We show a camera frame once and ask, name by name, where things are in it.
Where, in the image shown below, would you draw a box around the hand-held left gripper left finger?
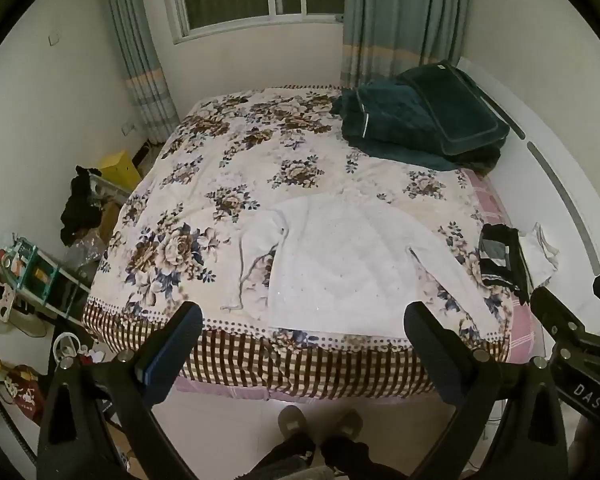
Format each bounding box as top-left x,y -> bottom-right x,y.
36,301 -> 204,480

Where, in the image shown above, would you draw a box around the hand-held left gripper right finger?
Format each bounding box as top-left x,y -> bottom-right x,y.
403,301 -> 569,480

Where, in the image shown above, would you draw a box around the white knit sweater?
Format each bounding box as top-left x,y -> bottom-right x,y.
220,195 -> 502,342

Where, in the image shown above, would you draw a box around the black hanging clothes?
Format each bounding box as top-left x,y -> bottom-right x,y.
60,164 -> 104,247

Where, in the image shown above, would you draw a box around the pink checked bed sheet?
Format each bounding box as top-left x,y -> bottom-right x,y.
172,167 -> 548,402

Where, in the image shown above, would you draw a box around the white striped cloth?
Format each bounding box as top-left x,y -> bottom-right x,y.
517,223 -> 562,289

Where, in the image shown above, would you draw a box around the folded black garment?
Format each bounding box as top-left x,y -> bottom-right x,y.
478,223 -> 534,307

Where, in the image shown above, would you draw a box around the white round appliance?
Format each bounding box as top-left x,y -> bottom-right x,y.
53,332 -> 109,367

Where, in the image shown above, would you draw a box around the person's right shoe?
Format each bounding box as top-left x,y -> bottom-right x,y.
329,409 -> 364,444

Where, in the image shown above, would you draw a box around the person's shoe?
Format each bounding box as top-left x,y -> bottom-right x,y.
329,409 -> 364,444
278,405 -> 312,445

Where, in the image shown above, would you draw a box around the person's dark trousers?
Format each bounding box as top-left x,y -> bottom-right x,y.
251,434 -> 417,480

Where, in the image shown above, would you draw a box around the person's left shoe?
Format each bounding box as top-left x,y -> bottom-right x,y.
278,405 -> 312,445

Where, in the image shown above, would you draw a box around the teal shoe rack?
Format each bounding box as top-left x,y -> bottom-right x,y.
0,234 -> 92,322

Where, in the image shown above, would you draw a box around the red printed bag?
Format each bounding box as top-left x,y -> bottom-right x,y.
0,364 -> 47,427

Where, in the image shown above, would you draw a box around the yellow box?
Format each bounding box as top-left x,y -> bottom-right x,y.
97,149 -> 144,192

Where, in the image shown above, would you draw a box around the white bed headboard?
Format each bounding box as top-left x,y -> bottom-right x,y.
452,56 -> 600,283

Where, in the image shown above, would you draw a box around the floral bed blanket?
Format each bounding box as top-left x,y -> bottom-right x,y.
82,82 -> 512,402

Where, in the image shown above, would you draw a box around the dark green pillow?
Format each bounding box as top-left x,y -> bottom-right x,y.
396,61 -> 512,157

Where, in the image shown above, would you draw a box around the dark green quilt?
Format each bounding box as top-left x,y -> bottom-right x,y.
329,80 -> 503,172

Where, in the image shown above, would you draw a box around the teal striped curtain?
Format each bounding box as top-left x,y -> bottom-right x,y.
340,0 -> 474,92
97,0 -> 182,147

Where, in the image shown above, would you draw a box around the black cable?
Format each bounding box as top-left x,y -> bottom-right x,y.
0,372 -> 37,466

